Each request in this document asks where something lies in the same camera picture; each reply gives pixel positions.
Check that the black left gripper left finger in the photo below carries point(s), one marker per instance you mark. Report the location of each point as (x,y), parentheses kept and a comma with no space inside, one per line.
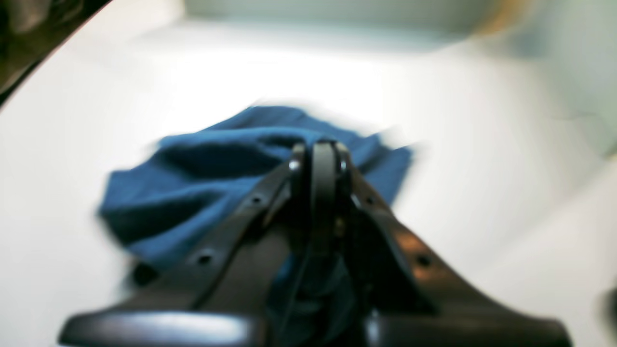
(216,296)

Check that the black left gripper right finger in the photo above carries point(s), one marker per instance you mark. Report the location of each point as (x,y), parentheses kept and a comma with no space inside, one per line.
(406,295)

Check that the dark blue t-shirt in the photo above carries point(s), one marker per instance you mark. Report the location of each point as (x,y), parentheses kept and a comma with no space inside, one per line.
(160,209)

